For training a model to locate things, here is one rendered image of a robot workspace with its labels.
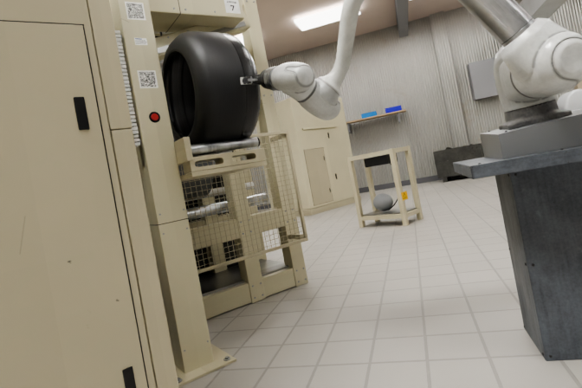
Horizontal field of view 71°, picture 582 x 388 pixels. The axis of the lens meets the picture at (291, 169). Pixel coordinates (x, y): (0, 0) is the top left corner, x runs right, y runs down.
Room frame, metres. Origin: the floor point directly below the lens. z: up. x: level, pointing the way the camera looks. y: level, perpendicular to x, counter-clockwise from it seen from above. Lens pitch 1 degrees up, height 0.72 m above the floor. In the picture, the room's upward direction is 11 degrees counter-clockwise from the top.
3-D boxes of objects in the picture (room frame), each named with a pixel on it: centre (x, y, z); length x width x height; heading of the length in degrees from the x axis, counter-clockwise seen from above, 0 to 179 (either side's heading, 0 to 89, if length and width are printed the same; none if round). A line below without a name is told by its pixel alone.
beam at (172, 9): (2.22, 0.42, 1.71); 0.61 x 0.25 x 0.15; 124
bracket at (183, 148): (1.81, 0.50, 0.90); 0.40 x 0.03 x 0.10; 34
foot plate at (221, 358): (1.75, 0.55, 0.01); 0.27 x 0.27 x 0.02; 34
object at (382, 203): (4.49, -0.97, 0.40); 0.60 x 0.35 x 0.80; 44
